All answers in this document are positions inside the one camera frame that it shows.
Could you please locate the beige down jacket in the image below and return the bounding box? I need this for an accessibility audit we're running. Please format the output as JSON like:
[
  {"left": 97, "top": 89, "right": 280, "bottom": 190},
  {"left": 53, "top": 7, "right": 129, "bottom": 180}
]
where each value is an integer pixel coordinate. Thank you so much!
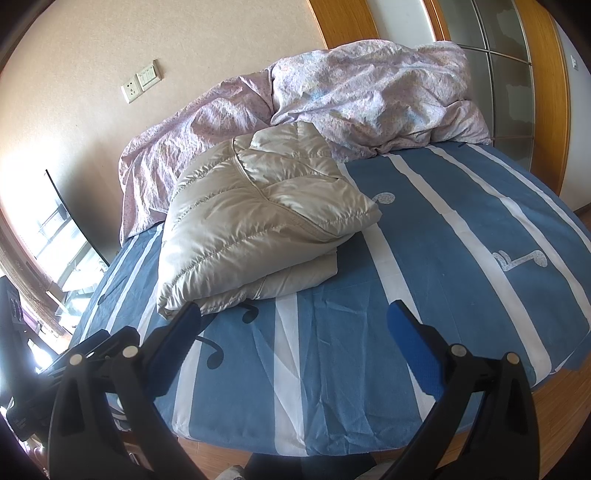
[{"left": 156, "top": 121, "right": 383, "bottom": 320}]

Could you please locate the black television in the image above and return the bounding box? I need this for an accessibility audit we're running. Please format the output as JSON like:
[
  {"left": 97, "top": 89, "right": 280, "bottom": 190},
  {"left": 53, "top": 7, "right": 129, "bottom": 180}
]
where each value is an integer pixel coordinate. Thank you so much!
[{"left": 28, "top": 168, "right": 112, "bottom": 319}]

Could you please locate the frosted glass door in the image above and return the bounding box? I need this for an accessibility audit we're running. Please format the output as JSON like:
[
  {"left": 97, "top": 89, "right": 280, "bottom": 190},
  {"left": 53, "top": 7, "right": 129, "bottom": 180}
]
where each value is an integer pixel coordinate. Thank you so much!
[{"left": 436, "top": 0, "right": 536, "bottom": 144}]

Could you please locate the white garment with metal snap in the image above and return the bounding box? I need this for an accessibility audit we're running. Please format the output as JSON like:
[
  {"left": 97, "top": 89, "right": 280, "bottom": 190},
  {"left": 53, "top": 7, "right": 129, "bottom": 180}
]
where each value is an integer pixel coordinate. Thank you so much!
[{"left": 215, "top": 464, "right": 252, "bottom": 480}]

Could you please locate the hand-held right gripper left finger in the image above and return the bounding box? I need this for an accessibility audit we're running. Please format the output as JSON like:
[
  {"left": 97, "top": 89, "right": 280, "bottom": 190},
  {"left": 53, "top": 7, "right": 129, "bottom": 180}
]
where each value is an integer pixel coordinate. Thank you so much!
[{"left": 48, "top": 302, "right": 204, "bottom": 480}]

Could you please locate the purple floral quilt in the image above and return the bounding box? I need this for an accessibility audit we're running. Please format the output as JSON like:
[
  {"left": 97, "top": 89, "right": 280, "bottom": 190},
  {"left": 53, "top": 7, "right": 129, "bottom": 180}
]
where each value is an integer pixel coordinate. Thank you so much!
[{"left": 119, "top": 39, "right": 492, "bottom": 245}]

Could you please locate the blue striped bed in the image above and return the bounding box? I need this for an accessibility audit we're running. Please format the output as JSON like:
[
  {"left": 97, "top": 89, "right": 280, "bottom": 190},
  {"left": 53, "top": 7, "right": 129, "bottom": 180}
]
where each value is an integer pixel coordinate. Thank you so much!
[{"left": 69, "top": 143, "right": 589, "bottom": 457}]

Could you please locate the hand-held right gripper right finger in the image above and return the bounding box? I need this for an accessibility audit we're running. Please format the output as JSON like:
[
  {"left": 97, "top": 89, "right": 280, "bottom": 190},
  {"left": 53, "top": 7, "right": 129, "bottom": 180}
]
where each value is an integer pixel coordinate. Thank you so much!
[{"left": 383, "top": 299, "right": 539, "bottom": 480}]

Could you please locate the white wall switch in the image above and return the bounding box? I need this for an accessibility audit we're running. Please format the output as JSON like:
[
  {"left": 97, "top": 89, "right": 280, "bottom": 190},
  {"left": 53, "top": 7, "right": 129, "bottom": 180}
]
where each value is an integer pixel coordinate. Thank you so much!
[{"left": 137, "top": 59, "right": 163, "bottom": 92}]

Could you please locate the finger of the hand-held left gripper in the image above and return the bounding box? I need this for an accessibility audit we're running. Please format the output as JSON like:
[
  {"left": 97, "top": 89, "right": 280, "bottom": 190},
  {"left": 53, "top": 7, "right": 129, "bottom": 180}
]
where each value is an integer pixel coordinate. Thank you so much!
[{"left": 44, "top": 327, "right": 141, "bottom": 371}]

